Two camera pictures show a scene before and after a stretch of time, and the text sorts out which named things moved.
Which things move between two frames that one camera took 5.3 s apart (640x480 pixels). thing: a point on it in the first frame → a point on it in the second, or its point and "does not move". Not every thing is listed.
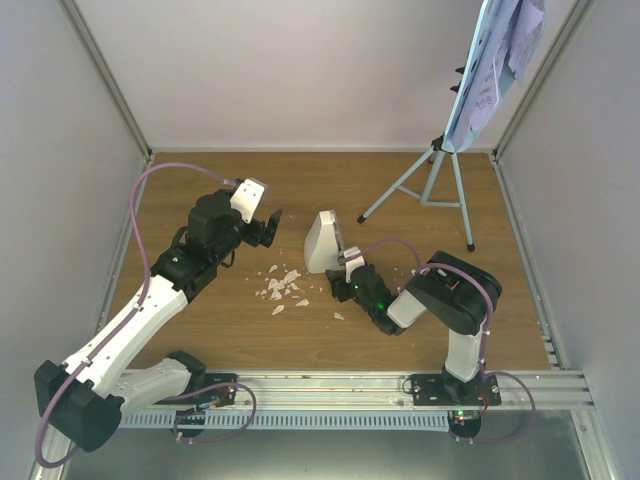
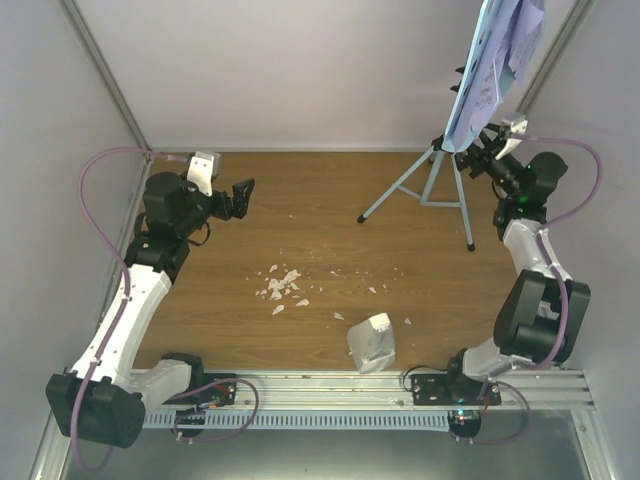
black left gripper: [256, 236] → [239, 203]
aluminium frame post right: [573, 18] does not move
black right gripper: [337, 286] → [473, 153]
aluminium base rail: [363, 392] does not move
